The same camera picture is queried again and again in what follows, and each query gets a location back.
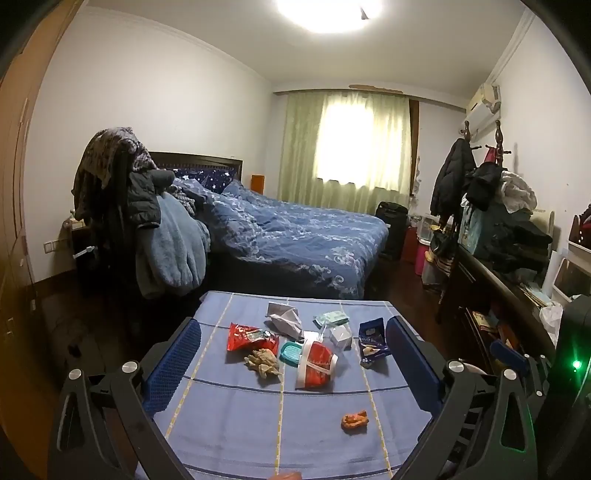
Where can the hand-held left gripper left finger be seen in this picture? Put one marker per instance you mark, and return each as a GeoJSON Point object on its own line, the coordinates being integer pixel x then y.
{"type": "Point", "coordinates": [178, 357]}

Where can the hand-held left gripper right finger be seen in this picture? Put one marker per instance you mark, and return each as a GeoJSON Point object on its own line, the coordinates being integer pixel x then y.
{"type": "Point", "coordinates": [413, 360]}

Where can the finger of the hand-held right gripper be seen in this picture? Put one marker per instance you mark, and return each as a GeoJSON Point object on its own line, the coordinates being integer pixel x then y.
{"type": "Point", "coordinates": [508, 354]}

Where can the white paper sheet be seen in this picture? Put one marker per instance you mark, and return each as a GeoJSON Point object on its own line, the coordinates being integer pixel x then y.
{"type": "Point", "coordinates": [285, 319]}

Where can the blue snack packet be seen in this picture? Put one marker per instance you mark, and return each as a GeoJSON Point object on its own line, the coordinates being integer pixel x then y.
{"type": "Point", "coordinates": [373, 339]}

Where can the white plastic bag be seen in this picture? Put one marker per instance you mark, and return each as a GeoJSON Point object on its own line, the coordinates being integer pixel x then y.
{"type": "Point", "coordinates": [550, 318]}

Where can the dark wooden dresser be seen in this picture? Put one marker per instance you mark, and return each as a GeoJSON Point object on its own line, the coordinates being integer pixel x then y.
{"type": "Point", "coordinates": [489, 300]}

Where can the red snack packet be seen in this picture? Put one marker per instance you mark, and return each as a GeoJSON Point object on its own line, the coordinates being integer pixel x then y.
{"type": "Point", "coordinates": [247, 339]}

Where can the orange peel piece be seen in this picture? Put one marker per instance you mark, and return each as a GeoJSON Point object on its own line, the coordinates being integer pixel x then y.
{"type": "Point", "coordinates": [354, 421]}
{"type": "Point", "coordinates": [290, 476]}

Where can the blue checked tablecloth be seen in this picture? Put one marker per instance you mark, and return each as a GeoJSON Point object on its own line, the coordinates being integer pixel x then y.
{"type": "Point", "coordinates": [240, 415]}

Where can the crumpled brown wrapper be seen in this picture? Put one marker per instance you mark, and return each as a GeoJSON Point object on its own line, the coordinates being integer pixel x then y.
{"type": "Point", "coordinates": [264, 362]}

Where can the green wet wipe packet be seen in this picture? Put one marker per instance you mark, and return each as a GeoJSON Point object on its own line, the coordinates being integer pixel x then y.
{"type": "Point", "coordinates": [331, 318]}

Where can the red and white packet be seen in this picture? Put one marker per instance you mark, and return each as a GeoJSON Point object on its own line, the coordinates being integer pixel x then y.
{"type": "Point", "coordinates": [317, 364]}

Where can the striped bag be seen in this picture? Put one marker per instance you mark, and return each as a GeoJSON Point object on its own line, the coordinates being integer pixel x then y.
{"type": "Point", "coordinates": [441, 266]}

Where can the pink bin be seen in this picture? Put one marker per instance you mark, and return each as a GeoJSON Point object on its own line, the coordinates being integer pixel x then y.
{"type": "Point", "coordinates": [420, 261]}

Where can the light blue fleece blanket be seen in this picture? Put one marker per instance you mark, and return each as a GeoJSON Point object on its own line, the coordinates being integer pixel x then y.
{"type": "Point", "coordinates": [171, 249]}

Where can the teal plastic lid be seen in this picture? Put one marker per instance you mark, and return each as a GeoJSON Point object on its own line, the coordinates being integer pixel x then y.
{"type": "Point", "coordinates": [291, 354]}

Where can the white storage shelf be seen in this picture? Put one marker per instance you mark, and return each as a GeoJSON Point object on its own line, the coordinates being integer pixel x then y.
{"type": "Point", "coordinates": [575, 263]}

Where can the red bin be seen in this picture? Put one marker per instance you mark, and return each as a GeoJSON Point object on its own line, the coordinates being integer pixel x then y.
{"type": "Point", "coordinates": [411, 242]}

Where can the black handbag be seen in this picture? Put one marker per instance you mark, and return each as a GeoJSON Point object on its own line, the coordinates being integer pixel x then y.
{"type": "Point", "coordinates": [442, 244]}

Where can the pile of dark clothes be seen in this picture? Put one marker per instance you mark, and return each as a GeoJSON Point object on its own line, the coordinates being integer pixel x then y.
{"type": "Point", "coordinates": [512, 235]}

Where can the teal printed box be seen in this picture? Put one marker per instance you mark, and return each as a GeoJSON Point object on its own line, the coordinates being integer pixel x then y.
{"type": "Point", "coordinates": [471, 228]}

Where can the black suitcase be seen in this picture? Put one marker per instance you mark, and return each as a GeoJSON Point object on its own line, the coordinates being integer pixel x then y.
{"type": "Point", "coordinates": [391, 228]}

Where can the clear storage box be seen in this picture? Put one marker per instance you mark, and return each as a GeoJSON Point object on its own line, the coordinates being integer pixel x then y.
{"type": "Point", "coordinates": [427, 227]}

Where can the dark puffer jacket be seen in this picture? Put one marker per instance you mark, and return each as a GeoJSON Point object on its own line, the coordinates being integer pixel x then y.
{"type": "Point", "coordinates": [144, 198]}

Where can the white crumpled cloth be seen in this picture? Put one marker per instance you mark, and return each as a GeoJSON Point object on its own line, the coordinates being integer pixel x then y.
{"type": "Point", "coordinates": [519, 191]}

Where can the blue patterned duvet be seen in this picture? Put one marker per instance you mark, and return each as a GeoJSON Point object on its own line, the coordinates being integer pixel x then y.
{"type": "Point", "coordinates": [295, 235]}

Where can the star print pillow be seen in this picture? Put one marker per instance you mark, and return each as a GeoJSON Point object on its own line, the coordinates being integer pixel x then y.
{"type": "Point", "coordinates": [203, 175]}

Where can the black hanging jacket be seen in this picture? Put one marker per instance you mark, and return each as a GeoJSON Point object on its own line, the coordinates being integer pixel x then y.
{"type": "Point", "coordinates": [452, 177]}

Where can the orange board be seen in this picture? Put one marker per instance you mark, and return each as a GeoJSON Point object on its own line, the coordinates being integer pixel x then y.
{"type": "Point", "coordinates": [257, 183]}

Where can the dark wooden headboard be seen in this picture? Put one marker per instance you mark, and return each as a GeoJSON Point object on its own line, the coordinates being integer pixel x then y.
{"type": "Point", "coordinates": [203, 161]}

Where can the wooden coat rack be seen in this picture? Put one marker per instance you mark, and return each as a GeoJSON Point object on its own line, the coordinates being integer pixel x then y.
{"type": "Point", "coordinates": [497, 143]}

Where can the grey patterned blanket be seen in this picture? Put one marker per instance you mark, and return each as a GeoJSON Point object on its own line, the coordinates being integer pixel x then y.
{"type": "Point", "coordinates": [108, 157]}

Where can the pale green curtain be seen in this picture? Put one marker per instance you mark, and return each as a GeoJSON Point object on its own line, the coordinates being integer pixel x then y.
{"type": "Point", "coordinates": [341, 147]}

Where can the white air conditioner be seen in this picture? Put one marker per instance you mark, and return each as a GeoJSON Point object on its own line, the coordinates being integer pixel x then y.
{"type": "Point", "coordinates": [482, 105]}

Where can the round ceiling lamp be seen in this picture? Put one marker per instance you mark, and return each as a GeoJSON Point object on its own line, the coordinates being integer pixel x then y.
{"type": "Point", "coordinates": [330, 14]}

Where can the white wall socket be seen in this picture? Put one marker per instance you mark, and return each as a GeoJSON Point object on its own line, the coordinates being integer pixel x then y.
{"type": "Point", "coordinates": [51, 245]}

